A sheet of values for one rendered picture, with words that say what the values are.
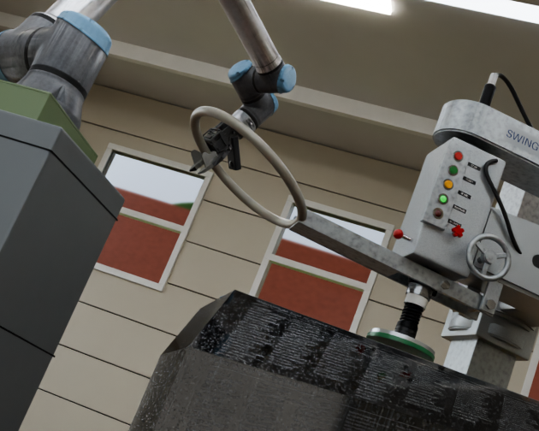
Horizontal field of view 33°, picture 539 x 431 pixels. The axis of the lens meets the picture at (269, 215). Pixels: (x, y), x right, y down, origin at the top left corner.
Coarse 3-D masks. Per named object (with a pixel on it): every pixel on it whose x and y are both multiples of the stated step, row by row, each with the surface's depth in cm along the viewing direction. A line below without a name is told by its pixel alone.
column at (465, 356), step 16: (512, 192) 372; (528, 192) 364; (496, 208) 379; (512, 208) 366; (528, 208) 363; (448, 352) 360; (464, 352) 350; (480, 352) 345; (496, 352) 348; (464, 368) 345; (480, 368) 344; (496, 368) 346; (512, 368) 349; (496, 384) 345
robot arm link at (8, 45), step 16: (64, 0) 239; (80, 0) 240; (96, 0) 243; (112, 0) 248; (32, 16) 233; (48, 16) 233; (96, 16) 244; (0, 32) 235; (16, 32) 229; (32, 32) 225; (0, 48) 230; (16, 48) 225; (0, 64) 230; (16, 64) 226; (16, 80) 231
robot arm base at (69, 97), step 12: (36, 72) 214; (48, 72) 213; (60, 72) 213; (24, 84) 211; (36, 84) 210; (48, 84) 211; (60, 84) 212; (72, 84) 214; (60, 96) 212; (72, 96) 214; (84, 96) 219; (72, 108) 213; (72, 120) 213
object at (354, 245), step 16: (304, 224) 276; (320, 224) 277; (336, 224) 278; (320, 240) 284; (336, 240) 277; (352, 240) 278; (368, 240) 279; (352, 256) 285; (368, 256) 278; (384, 256) 280; (400, 256) 281; (384, 272) 287; (400, 272) 280; (416, 272) 281; (432, 272) 282; (432, 288) 282; (448, 288) 281; (464, 288) 284; (448, 304) 293; (464, 304) 294
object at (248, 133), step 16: (192, 112) 278; (208, 112) 268; (224, 112) 264; (192, 128) 287; (240, 128) 260; (256, 144) 258; (272, 160) 258; (224, 176) 301; (288, 176) 261; (240, 192) 302; (256, 208) 299; (304, 208) 269; (288, 224) 286
